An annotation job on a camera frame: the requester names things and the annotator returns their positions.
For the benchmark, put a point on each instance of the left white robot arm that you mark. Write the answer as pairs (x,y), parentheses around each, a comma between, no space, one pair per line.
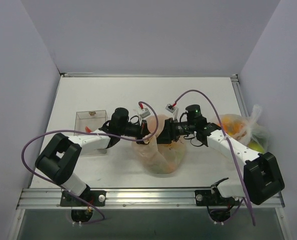
(59,158)

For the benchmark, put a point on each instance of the aluminium right side rail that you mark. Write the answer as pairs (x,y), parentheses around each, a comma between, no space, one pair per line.
(251,125)

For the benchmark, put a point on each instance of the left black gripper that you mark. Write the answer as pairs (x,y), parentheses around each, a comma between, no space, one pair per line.
(141,131)

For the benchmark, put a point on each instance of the orange plastic shopping bag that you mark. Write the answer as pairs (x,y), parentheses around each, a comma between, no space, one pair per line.
(160,158)

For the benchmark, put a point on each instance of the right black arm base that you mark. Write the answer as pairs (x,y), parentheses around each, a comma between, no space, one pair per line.
(220,209)

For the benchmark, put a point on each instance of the fake watermelon slice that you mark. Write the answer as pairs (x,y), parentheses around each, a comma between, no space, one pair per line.
(88,130)

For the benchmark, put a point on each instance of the aluminium rail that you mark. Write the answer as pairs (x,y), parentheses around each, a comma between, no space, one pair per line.
(251,125)
(120,198)

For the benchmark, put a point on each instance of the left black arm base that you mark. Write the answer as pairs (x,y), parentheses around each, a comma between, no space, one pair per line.
(85,209)

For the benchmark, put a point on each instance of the clear bag of fruits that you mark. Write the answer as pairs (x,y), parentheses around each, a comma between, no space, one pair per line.
(243,130)

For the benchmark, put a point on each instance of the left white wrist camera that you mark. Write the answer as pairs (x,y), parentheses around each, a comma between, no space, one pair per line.
(143,112)

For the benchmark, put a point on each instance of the clear plastic fruit box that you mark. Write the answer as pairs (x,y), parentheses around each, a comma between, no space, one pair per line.
(93,119)

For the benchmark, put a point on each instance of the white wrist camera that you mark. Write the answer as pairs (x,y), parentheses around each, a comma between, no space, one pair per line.
(174,110)
(143,112)

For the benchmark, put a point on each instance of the aluminium front rail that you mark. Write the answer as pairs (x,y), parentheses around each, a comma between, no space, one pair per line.
(120,198)

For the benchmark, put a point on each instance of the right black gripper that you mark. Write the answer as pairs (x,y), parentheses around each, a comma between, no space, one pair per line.
(168,129)

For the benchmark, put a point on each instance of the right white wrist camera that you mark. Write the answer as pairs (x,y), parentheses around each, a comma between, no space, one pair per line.
(174,110)

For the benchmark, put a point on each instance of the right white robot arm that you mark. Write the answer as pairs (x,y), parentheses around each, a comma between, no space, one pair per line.
(259,174)

